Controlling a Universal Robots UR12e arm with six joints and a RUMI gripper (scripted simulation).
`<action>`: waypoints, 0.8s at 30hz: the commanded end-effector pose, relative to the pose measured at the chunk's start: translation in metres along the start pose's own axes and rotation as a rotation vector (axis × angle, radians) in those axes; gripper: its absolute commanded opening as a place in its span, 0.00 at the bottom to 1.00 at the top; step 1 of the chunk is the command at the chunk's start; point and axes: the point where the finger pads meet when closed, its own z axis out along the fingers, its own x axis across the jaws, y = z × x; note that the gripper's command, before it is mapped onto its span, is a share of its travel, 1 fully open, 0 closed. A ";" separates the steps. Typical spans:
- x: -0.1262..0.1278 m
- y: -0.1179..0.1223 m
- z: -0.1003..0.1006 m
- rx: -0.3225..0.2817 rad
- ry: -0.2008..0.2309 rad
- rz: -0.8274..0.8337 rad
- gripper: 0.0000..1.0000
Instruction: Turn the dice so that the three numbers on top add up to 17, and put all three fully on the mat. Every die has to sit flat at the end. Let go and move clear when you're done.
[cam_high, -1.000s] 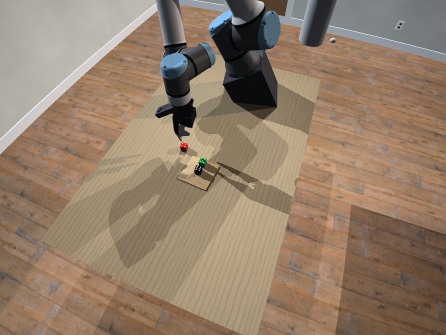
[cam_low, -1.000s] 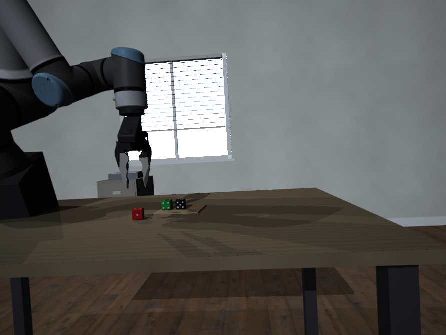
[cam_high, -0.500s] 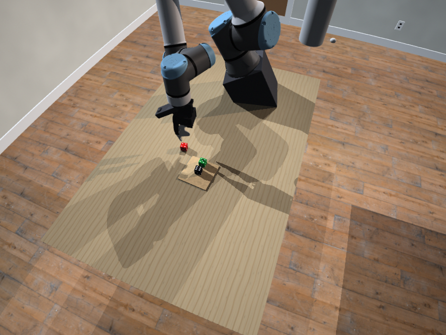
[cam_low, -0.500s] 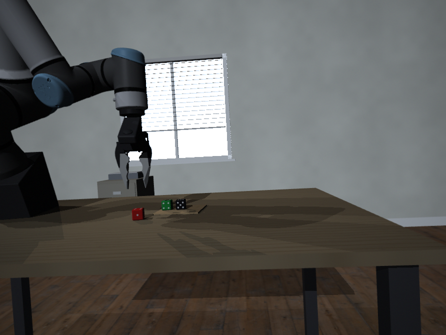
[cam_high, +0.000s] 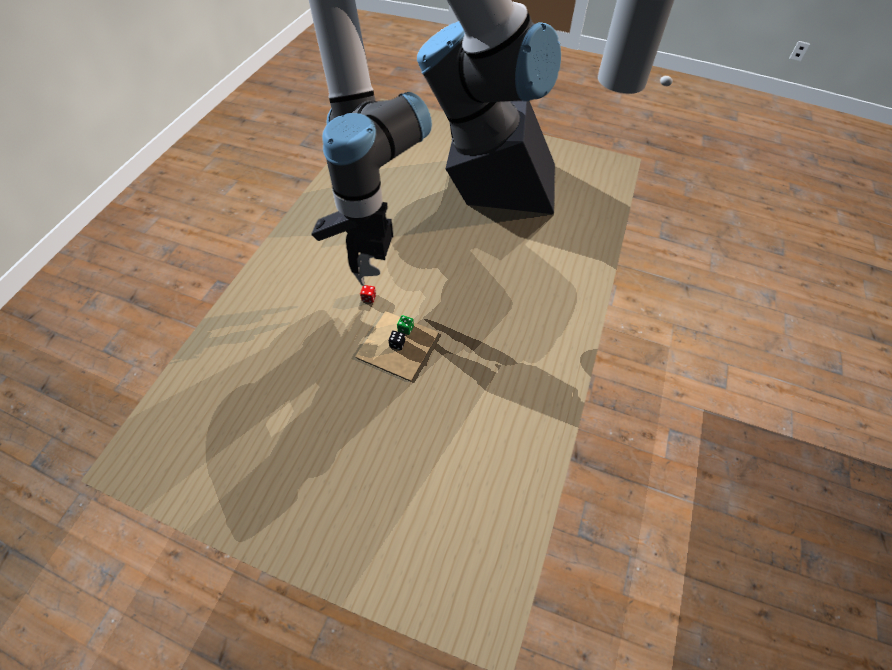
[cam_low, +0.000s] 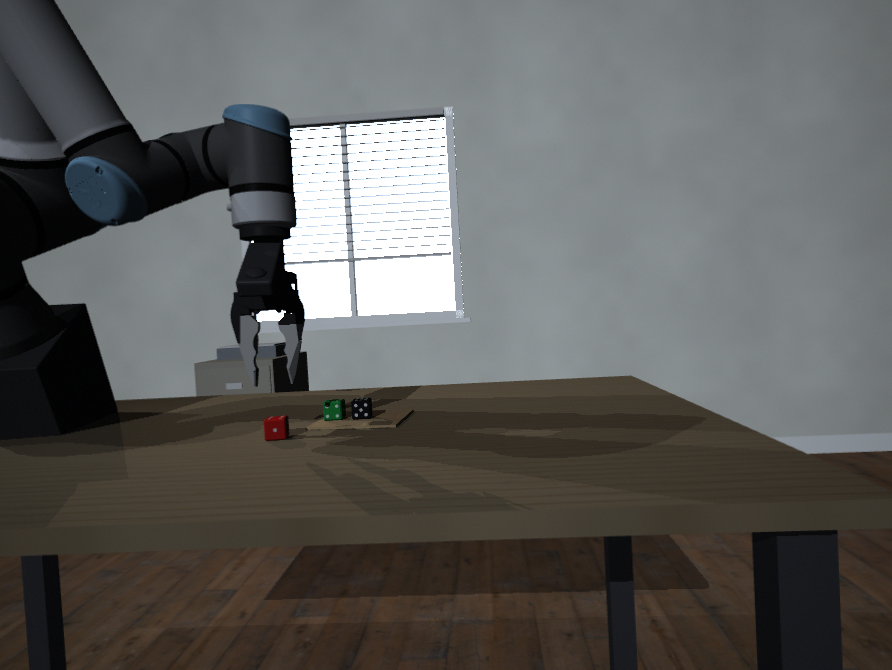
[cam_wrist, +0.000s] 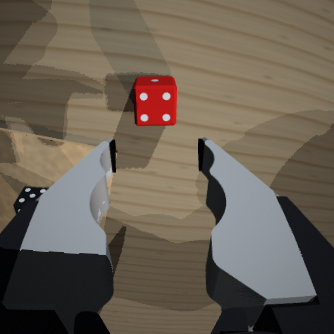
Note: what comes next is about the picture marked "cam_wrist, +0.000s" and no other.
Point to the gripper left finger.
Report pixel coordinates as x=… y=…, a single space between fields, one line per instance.
x=54 y=257

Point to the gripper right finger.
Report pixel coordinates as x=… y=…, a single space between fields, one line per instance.
x=264 y=255

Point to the black die with white pips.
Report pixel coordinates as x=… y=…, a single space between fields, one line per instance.
x=28 y=194

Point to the red die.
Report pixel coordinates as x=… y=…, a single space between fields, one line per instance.
x=155 y=101

